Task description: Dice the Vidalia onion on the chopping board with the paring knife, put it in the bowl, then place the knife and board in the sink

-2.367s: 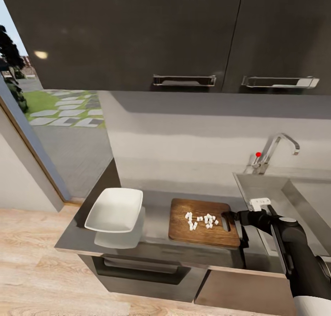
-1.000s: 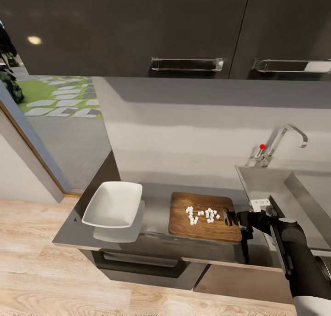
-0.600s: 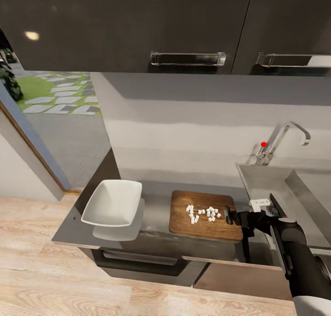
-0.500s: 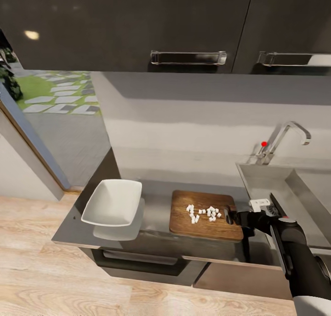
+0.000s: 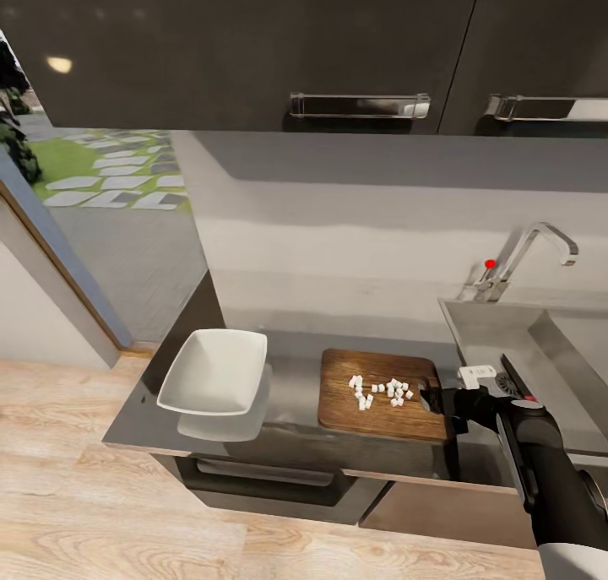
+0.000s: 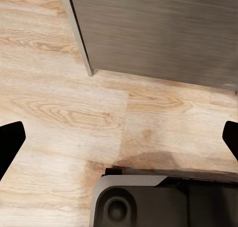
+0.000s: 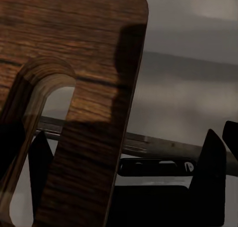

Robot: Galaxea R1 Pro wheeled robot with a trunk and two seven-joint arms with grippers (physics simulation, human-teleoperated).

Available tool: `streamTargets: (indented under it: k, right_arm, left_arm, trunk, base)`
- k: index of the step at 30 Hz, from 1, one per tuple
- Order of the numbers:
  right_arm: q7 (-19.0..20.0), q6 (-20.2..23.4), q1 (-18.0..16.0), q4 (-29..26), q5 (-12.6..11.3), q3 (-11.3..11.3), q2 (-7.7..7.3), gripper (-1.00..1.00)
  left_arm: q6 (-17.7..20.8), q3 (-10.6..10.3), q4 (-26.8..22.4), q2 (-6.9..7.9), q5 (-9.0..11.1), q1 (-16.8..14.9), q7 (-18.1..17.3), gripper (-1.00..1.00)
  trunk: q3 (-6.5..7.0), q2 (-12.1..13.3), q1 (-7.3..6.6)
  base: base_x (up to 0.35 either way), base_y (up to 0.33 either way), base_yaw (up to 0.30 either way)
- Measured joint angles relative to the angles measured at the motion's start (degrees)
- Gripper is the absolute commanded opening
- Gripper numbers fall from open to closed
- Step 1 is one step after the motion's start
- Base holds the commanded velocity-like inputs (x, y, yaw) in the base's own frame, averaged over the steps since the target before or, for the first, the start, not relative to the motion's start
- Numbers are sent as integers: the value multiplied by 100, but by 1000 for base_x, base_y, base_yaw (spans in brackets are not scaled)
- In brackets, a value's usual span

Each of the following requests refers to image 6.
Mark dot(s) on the dishwasher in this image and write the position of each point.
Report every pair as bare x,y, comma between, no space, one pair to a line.
188,41

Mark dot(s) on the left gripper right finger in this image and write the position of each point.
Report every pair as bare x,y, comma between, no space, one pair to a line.
230,137

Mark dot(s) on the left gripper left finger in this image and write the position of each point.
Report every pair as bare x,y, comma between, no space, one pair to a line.
12,137

